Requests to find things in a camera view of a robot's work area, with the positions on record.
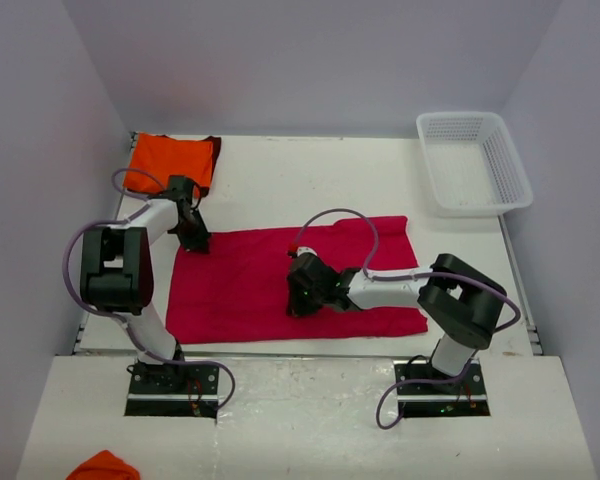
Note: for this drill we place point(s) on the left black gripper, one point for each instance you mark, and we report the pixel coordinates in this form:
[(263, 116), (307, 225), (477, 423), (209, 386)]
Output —
[(198, 243)]

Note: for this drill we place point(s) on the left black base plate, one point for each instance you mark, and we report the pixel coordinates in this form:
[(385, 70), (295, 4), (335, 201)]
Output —
[(172, 391)]

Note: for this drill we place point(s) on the folded orange t shirt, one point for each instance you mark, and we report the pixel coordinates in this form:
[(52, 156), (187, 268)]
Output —
[(162, 156)]

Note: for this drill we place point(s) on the white plastic basket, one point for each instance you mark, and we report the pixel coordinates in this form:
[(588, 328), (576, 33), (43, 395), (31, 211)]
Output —
[(472, 165)]

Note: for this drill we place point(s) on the orange cloth at bottom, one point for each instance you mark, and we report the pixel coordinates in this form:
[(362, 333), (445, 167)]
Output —
[(104, 466)]

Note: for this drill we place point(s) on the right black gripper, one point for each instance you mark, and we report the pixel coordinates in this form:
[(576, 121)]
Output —
[(297, 308)]

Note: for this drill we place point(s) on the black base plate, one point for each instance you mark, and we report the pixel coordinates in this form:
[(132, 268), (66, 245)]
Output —
[(172, 391), (467, 398)]

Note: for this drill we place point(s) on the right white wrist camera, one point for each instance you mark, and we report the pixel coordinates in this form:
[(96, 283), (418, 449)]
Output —
[(296, 251)]

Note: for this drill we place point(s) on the pink t shirt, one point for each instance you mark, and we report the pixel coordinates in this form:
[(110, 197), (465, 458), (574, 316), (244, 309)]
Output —
[(238, 292)]

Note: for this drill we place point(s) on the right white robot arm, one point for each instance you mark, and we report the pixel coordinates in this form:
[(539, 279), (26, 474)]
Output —
[(462, 301)]

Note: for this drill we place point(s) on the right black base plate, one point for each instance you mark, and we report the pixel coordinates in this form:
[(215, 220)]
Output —
[(467, 398)]

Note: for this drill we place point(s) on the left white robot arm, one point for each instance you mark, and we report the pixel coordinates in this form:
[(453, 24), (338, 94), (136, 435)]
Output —
[(116, 269)]

